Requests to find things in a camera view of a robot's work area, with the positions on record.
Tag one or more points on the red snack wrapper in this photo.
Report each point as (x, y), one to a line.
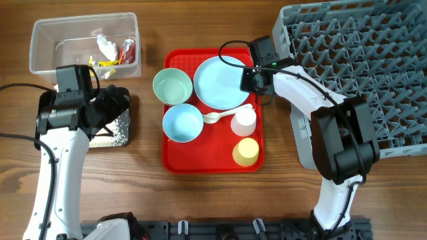
(127, 53)

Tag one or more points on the grey dishwasher rack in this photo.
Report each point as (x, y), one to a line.
(375, 49)

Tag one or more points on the red plastic tray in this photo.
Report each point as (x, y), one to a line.
(211, 151)

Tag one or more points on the yellow plastic cup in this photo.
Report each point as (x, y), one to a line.
(246, 152)

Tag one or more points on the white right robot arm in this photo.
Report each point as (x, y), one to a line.
(344, 144)

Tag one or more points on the black plastic bin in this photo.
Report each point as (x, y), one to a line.
(46, 99)

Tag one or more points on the white plastic fork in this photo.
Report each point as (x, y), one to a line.
(214, 117)

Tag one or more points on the white rice pile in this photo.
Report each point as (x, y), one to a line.
(114, 134)

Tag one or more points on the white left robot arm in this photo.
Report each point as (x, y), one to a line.
(66, 124)

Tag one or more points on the light blue plate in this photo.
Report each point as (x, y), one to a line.
(217, 84)

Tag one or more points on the mint green bowl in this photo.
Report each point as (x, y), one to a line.
(172, 86)

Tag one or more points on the light blue bowl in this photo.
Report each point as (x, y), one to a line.
(182, 123)

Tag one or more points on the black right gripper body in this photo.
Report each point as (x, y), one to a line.
(249, 82)

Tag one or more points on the clear plastic bin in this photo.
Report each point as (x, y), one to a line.
(73, 40)

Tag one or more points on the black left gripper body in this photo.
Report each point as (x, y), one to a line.
(107, 107)

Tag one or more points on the yellow candy wrapper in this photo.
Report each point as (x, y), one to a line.
(107, 74)

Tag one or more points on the white tissue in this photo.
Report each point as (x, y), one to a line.
(108, 48)

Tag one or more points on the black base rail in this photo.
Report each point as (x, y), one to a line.
(287, 229)

